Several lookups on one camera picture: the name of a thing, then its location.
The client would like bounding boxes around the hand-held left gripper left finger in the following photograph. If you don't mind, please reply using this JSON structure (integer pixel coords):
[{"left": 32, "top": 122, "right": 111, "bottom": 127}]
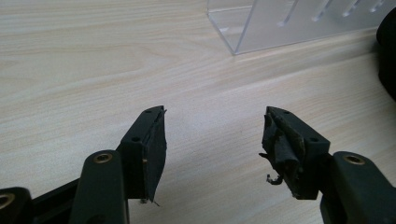
[{"left": 115, "top": 105, "right": 168, "bottom": 203}]

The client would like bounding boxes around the black round object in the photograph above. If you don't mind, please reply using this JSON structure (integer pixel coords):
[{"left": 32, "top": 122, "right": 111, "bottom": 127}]
[{"left": 375, "top": 7, "right": 396, "bottom": 103}]

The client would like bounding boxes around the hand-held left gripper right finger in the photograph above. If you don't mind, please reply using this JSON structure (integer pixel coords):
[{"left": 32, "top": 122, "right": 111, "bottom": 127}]
[{"left": 259, "top": 105, "right": 332, "bottom": 201}]

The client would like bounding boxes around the clear acrylic rack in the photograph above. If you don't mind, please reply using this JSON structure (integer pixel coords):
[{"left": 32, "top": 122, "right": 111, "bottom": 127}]
[{"left": 206, "top": 0, "right": 396, "bottom": 56}]

